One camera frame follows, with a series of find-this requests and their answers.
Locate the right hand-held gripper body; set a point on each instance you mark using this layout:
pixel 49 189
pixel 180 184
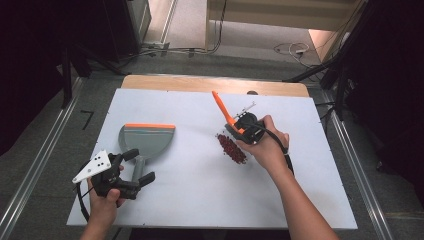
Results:
pixel 252 126

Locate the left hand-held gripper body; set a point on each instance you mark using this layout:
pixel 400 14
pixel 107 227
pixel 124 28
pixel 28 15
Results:
pixel 100 170

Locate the small red beans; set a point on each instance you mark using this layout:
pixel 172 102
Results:
pixel 231 149

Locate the grey dustpan with orange edge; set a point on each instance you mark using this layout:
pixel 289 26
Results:
pixel 146 141

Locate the orange brush with grey bristles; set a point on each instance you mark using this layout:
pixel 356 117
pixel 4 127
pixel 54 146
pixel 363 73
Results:
pixel 224 111

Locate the person's right hand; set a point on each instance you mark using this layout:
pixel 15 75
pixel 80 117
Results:
pixel 270 150

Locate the person's left hand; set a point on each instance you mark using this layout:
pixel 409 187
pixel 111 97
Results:
pixel 104 206

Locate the white table board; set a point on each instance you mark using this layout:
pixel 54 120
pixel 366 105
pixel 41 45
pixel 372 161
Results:
pixel 200 200

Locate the wooden table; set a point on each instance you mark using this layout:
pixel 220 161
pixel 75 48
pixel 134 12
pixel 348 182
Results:
pixel 186 83

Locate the black metal stand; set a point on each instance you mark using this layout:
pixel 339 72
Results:
pixel 66 80
pixel 336 56

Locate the light wooden furniture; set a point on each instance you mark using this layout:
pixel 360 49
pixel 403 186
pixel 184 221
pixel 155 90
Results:
pixel 283 15

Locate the grey cabinet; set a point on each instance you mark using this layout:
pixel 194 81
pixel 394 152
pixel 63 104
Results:
pixel 140 20

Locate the aluminium floor rail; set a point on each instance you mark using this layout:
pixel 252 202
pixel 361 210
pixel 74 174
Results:
pixel 360 173
pixel 36 156

